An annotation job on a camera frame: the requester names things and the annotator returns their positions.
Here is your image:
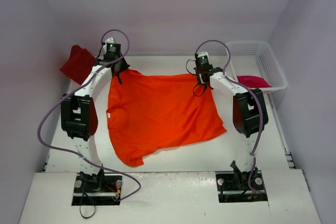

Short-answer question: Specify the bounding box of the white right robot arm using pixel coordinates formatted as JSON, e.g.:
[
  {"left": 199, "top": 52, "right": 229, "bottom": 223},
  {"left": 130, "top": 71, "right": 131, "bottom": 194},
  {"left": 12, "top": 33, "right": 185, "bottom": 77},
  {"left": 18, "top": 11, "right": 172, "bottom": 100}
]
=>
[{"left": 194, "top": 52, "right": 268, "bottom": 188}]

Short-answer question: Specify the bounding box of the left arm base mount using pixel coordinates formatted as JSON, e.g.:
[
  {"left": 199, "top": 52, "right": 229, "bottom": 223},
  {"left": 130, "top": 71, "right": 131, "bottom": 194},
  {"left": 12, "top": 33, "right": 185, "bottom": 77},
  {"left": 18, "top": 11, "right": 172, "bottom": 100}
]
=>
[{"left": 71, "top": 173, "right": 123, "bottom": 206}]

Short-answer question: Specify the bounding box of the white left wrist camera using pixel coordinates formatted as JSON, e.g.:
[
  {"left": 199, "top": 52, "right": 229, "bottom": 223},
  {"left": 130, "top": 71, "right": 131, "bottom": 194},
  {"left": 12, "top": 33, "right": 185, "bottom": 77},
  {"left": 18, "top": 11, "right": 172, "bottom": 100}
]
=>
[{"left": 104, "top": 37, "right": 115, "bottom": 44}]

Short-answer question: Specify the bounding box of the orange t shirt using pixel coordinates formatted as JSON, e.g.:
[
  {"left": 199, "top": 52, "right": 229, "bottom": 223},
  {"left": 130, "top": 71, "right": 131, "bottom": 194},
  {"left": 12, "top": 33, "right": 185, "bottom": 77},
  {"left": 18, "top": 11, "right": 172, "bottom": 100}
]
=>
[{"left": 106, "top": 69, "right": 227, "bottom": 167}]

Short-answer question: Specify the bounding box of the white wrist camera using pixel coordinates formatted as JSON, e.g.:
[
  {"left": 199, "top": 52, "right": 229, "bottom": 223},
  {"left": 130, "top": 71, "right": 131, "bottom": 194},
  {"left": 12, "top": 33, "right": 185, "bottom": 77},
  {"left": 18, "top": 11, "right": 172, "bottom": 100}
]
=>
[
  {"left": 104, "top": 37, "right": 115, "bottom": 44},
  {"left": 197, "top": 51, "right": 208, "bottom": 57}
]

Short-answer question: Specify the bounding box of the magenta t shirt in basket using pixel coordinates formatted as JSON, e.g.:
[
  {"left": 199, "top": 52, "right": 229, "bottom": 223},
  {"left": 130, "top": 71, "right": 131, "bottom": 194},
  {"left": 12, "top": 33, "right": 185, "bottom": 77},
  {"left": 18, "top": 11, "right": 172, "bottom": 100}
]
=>
[{"left": 237, "top": 76, "right": 271, "bottom": 88}]

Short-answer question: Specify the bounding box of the white plastic basket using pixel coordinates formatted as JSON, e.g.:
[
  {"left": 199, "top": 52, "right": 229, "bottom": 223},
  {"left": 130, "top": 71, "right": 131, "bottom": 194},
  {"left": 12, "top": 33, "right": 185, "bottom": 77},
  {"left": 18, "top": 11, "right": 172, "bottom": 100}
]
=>
[{"left": 225, "top": 40, "right": 289, "bottom": 95}]

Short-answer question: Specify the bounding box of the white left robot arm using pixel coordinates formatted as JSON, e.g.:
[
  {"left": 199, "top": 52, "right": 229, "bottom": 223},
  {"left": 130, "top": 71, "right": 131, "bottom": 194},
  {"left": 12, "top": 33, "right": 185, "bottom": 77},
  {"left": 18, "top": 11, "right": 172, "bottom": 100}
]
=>
[{"left": 60, "top": 37, "right": 129, "bottom": 193}]

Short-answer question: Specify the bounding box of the black cable loop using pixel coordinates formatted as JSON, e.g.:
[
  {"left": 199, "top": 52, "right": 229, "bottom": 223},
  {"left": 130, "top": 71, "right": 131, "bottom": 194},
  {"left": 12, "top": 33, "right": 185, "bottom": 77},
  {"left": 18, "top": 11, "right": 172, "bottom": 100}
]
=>
[{"left": 80, "top": 192, "right": 97, "bottom": 219}]

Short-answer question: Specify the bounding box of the folded dark red t shirt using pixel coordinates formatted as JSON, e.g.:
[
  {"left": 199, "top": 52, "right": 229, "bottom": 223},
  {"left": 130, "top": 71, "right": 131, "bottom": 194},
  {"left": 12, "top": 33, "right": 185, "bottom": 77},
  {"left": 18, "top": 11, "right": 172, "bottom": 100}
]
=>
[{"left": 59, "top": 45, "right": 95, "bottom": 85}]

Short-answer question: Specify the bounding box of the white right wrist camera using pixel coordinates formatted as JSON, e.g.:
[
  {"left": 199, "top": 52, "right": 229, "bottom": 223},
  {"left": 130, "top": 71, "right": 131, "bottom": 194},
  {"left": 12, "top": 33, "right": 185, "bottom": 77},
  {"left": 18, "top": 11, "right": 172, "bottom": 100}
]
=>
[{"left": 197, "top": 51, "right": 208, "bottom": 57}]

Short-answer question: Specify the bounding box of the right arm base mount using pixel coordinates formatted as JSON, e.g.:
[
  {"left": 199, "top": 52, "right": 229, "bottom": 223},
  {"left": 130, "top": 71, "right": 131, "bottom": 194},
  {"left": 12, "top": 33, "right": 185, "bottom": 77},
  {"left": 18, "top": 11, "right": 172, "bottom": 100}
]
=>
[{"left": 215, "top": 161, "right": 268, "bottom": 204}]

